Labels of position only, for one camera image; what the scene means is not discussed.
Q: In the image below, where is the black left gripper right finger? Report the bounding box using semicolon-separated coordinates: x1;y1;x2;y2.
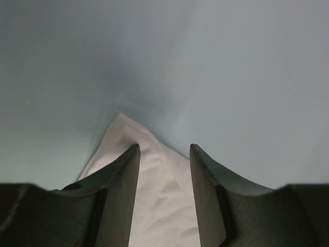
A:
190;144;328;246

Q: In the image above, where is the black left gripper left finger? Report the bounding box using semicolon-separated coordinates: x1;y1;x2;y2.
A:
1;144;140;246

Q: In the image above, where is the white t shirt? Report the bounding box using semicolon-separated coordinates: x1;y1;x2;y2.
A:
79;114;200;246

